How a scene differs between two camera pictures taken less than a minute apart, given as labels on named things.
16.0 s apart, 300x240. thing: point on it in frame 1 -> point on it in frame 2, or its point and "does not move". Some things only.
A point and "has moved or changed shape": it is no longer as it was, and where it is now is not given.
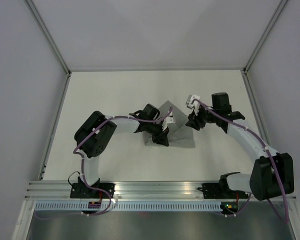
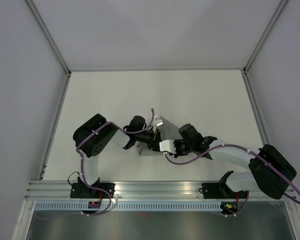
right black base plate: [221, 191] does not move
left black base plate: [81, 190] does not move
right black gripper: [193, 119] -> [178, 153]
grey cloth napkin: [181, 133] has moved or changed shape
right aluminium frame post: [274, 17] does not move
